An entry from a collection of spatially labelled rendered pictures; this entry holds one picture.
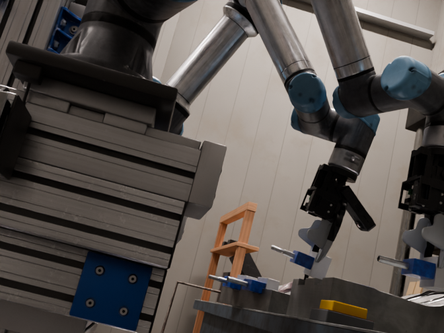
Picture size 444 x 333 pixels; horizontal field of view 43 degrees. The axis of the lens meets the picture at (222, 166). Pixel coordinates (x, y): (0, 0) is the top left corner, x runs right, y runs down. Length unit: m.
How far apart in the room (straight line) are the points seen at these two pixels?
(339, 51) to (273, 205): 6.69
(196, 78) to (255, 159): 6.39
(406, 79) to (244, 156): 6.82
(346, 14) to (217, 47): 0.45
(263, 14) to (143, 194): 0.69
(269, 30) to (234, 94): 6.74
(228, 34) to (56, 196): 0.85
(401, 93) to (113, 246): 0.57
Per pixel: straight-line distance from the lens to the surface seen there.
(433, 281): 1.05
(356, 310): 0.96
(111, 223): 0.75
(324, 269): 1.28
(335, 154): 1.30
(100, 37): 0.82
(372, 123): 1.31
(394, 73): 1.05
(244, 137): 7.87
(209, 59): 1.47
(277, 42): 1.28
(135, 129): 0.77
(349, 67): 1.13
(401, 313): 1.16
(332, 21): 1.13
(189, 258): 7.50
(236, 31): 1.49
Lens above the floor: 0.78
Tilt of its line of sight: 14 degrees up
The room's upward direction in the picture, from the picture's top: 14 degrees clockwise
